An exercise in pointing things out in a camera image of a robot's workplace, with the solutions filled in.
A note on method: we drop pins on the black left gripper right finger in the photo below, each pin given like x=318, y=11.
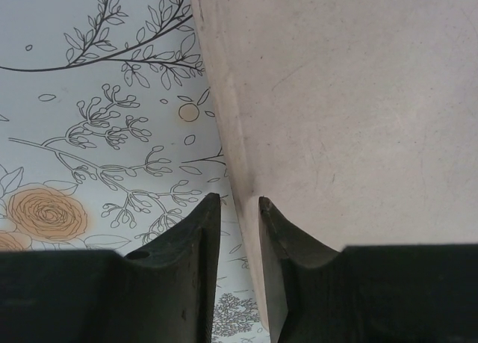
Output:
x=373, y=298

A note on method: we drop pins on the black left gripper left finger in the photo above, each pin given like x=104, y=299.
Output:
x=112, y=298

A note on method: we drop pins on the pale pink plastic tray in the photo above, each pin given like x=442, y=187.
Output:
x=354, y=115

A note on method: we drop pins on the floral tablecloth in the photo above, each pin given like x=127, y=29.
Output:
x=45, y=163

